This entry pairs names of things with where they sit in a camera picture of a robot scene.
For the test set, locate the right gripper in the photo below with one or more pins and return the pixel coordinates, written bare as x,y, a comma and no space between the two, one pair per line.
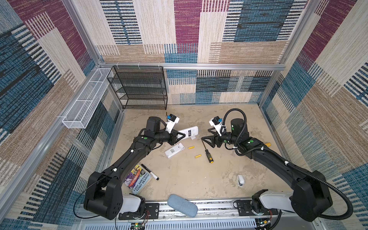
212,139

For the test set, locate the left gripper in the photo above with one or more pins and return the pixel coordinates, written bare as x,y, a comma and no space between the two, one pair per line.
173,135

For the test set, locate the red remote control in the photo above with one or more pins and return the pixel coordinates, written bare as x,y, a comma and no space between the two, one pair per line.
191,132

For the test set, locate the white remote control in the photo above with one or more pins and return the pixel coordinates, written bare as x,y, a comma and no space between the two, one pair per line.
174,150

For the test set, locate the black yellow screwdriver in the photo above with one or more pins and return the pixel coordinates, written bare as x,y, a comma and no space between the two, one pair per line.
208,155

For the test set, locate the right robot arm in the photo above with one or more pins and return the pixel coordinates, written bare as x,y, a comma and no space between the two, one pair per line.
311,192

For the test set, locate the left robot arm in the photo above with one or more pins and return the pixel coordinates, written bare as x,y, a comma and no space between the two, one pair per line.
103,195

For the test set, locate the black white marker pen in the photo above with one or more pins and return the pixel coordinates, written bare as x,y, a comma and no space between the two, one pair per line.
153,174

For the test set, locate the colourful paperback book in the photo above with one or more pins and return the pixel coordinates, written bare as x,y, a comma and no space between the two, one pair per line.
137,179

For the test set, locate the blue grey oval pouch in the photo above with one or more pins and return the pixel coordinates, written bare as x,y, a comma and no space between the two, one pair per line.
182,205

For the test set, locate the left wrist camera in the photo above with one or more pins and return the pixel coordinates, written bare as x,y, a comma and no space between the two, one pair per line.
171,121

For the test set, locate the black wire shelf rack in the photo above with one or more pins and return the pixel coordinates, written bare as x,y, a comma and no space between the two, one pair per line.
139,87

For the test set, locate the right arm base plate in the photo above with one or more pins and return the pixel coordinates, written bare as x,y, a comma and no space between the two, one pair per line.
244,208

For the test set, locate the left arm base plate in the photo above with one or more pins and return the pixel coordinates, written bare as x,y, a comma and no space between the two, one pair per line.
150,210

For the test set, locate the white wire mesh basket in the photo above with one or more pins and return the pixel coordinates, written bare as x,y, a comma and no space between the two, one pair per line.
82,110

